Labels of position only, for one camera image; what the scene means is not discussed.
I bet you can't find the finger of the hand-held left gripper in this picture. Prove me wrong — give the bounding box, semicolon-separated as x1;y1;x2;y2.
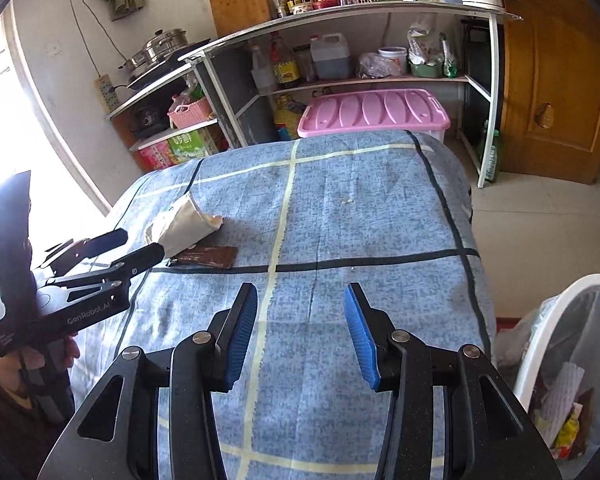
46;243;164;291
37;228;129;272

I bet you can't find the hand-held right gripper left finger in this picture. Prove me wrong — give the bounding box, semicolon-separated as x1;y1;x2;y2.
37;282;259;480

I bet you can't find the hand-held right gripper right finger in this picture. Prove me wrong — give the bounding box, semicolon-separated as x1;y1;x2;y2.
344;282;563;480

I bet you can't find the beige paper bag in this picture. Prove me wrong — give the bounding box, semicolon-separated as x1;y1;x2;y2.
145;195;224;261

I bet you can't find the white trash bin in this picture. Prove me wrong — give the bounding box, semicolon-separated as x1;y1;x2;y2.
510;274;600;478

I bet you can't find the long white foam net sleeve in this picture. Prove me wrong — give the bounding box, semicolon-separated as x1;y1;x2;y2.
532;362;586;443

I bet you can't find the yellow snack wrapper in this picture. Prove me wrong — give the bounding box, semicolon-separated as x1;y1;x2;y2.
554;404;582;457

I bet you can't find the person's left forearm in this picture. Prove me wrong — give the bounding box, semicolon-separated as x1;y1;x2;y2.
0;350;76;480

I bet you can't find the person's left hand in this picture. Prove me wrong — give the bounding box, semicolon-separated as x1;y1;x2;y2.
0;335;82;401

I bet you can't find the brown wrapper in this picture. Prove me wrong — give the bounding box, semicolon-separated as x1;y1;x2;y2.
167;245;238;269

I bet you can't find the pink carton box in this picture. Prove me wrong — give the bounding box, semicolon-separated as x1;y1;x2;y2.
139;141;176;171

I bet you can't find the green carton box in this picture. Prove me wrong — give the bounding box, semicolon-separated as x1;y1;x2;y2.
167;127;220;163

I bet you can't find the black kitchen appliance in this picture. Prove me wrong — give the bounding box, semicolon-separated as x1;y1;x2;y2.
130;105;163;136

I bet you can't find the blue checked tablecloth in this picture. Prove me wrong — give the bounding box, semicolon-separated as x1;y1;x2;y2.
45;130;496;480

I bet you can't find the beige power strip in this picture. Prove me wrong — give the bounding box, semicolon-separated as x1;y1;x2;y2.
95;74;119;113

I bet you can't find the pink woven basket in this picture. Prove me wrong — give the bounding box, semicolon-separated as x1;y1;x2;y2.
167;97;213;130

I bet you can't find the small steel shelf unit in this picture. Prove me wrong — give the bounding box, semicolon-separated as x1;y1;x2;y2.
105;60;231;171

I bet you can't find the steel pan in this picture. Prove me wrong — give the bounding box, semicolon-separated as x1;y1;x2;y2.
117;52;153;75

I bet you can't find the steel steamer pot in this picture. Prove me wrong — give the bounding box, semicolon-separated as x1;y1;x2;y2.
142;29;188;63

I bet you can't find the white plastic bottle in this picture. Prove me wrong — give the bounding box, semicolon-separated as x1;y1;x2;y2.
250;46;276;95

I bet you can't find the pink lidded storage box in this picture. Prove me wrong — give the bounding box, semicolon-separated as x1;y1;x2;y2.
297;88;451;142

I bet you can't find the yellow label sauce bottle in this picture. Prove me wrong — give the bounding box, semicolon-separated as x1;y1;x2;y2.
270;35;301;89

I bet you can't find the brown jar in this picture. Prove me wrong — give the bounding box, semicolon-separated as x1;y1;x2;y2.
296;47;315;82

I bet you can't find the white jug with dark liquid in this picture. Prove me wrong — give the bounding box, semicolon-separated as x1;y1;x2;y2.
309;32;352;81

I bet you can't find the green bowl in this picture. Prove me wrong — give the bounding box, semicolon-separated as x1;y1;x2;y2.
410;60;443;79

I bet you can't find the white plastic tub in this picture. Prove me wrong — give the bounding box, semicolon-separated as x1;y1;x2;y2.
377;46;408;76

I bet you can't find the white plastic bag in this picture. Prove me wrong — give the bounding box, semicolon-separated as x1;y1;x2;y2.
407;12;458;68

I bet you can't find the large steel shelf unit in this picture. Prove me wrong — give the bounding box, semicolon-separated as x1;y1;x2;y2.
186;1;523;188

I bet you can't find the wooden door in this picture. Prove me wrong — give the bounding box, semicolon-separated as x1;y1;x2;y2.
500;0;600;186

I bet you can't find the black wall cable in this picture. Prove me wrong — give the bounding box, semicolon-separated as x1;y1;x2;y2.
67;0;116;78

